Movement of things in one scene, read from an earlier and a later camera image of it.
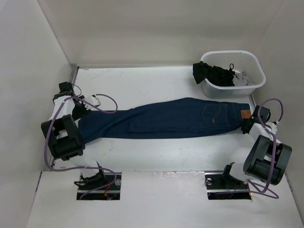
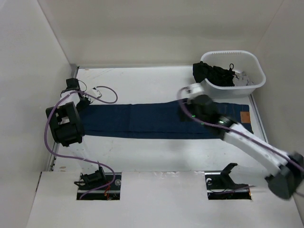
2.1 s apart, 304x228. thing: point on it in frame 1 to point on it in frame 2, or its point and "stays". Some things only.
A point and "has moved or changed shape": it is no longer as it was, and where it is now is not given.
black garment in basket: [214, 75] stays
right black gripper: [243, 122] to [189, 103]
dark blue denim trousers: [177, 115] has moved or changed shape
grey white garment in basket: [241, 79] stays
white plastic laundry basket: [242, 61] stays
